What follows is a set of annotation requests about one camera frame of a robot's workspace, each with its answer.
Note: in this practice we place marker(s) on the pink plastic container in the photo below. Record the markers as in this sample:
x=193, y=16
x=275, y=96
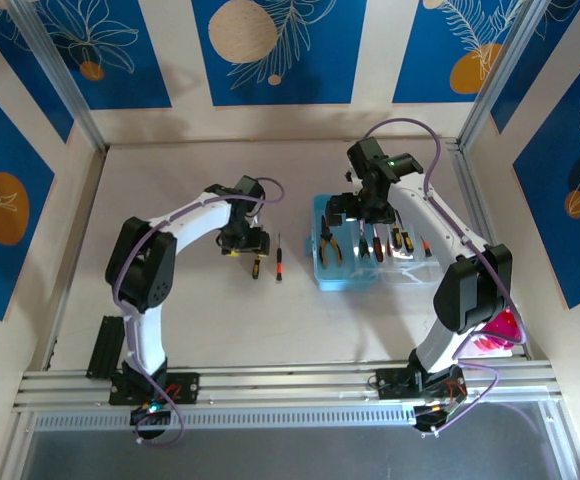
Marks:
x=502, y=327

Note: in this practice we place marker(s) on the aluminium corner post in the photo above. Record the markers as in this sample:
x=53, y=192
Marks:
x=500, y=70
x=55, y=65

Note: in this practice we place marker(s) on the aluminium side rail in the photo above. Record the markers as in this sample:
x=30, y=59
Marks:
x=462, y=152

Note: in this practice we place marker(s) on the black extrusion block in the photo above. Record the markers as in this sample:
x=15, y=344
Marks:
x=104, y=345

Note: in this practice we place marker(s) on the small black screwdriver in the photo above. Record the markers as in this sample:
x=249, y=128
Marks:
x=408, y=243

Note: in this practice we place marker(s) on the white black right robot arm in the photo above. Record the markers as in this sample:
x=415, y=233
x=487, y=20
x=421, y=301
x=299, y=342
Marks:
x=440, y=215

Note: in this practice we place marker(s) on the orange-black screwdriver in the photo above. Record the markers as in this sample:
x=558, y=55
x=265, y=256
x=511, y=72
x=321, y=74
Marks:
x=256, y=270

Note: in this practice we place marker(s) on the blue clear-lid plastic tool box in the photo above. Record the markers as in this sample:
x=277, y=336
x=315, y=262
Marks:
x=342, y=282

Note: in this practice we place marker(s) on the yellow black long-nose pliers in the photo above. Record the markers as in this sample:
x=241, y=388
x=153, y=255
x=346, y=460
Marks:
x=326, y=235

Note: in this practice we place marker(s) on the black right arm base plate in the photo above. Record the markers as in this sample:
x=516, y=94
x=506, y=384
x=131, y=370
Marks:
x=387, y=385

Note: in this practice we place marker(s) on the aluminium frame rail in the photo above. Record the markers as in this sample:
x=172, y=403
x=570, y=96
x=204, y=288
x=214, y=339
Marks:
x=290, y=385

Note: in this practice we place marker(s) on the slim orange black precision screwdriver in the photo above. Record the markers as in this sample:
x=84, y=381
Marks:
x=279, y=265

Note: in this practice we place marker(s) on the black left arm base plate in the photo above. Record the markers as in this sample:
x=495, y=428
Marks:
x=190, y=387

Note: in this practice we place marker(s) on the green black screwdriver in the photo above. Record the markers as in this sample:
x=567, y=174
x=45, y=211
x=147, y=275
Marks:
x=364, y=248

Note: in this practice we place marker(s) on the large orange black screwdriver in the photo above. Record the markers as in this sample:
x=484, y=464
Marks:
x=426, y=246

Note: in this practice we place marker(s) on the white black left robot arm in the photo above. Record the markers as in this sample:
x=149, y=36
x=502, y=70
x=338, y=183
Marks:
x=195, y=220

